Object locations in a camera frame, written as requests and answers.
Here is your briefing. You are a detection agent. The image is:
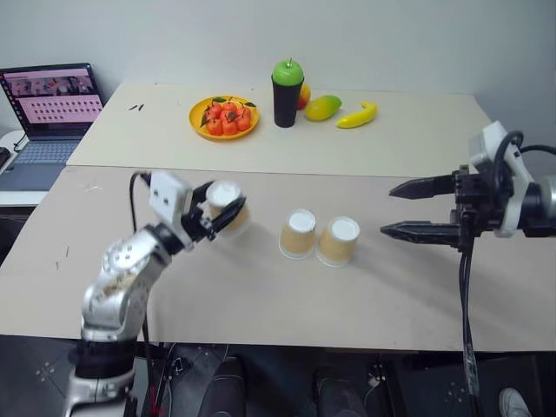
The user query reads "green toy apple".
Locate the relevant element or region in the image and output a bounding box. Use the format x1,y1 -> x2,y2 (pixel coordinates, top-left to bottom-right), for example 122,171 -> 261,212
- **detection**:
271,57 -> 305,87

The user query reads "white shoe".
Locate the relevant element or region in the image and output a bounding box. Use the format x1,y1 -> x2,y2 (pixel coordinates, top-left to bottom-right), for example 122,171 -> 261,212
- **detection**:
498,387 -> 533,417

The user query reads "yellow plastic plate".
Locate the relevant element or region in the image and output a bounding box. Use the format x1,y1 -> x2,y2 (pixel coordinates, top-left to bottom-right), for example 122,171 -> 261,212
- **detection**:
188,96 -> 261,141

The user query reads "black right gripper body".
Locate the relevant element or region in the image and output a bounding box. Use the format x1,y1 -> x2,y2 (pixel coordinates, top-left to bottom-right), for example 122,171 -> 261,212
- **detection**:
450,164 -> 501,254

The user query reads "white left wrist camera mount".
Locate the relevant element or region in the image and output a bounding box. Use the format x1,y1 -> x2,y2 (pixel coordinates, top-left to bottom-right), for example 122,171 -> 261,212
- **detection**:
149,170 -> 194,228

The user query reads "dark rounded shape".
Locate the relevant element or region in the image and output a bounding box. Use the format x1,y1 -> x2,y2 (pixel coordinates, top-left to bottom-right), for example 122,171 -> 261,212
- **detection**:
201,355 -> 247,417
313,366 -> 371,417

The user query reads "red wire under table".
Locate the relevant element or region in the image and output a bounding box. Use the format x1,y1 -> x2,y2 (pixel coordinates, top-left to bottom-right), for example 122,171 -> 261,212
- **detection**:
146,347 -> 180,417

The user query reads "brown paper cup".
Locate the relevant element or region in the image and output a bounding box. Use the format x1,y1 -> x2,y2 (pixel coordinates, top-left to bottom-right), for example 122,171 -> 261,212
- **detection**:
203,180 -> 254,238
278,208 -> 317,261
315,215 -> 362,268

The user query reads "tall black cup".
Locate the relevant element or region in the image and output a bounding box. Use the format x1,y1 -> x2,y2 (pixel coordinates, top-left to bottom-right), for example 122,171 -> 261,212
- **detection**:
271,74 -> 306,129

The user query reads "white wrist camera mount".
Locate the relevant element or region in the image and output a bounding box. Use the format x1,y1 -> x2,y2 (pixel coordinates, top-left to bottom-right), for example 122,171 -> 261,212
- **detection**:
467,121 -> 536,239
149,170 -> 194,228

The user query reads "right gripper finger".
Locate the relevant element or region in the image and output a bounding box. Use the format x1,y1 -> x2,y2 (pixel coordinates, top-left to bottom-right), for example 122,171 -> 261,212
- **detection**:
388,173 -> 458,202
379,220 -> 462,249

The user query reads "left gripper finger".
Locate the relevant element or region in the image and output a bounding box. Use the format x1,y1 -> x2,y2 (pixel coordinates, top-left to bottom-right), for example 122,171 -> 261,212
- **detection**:
193,181 -> 216,206
212,195 -> 249,238

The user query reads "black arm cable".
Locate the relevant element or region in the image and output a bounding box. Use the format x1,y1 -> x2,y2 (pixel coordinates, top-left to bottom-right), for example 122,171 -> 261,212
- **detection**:
129,171 -> 155,417
457,129 -> 556,417

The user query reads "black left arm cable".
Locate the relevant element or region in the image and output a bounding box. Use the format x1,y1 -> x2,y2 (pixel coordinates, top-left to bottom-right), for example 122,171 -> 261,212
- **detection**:
129,171 -> 155,417

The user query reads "open grey laptop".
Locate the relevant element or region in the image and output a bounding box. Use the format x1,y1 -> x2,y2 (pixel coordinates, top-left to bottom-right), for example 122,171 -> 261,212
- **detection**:
0,62 -> 106,193

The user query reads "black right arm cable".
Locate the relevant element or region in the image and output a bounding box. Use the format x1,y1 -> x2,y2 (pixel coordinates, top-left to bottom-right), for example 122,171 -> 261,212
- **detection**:
457,129 -> 556,417

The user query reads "yellow toy banana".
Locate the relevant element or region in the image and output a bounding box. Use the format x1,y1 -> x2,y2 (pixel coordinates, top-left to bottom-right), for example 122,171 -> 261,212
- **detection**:
335,101 -> 379,129

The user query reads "yellow-green toy mango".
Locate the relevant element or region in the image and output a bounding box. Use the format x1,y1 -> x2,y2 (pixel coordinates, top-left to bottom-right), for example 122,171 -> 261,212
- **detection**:
304,94 -> 343,122

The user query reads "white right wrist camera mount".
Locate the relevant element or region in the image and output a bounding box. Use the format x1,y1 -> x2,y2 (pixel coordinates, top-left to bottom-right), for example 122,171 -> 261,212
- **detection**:
467,121 -> 536,239

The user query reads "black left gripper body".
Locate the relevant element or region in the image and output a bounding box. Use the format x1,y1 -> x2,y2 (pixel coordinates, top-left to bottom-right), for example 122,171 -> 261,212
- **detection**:
180,200 -> 219,253

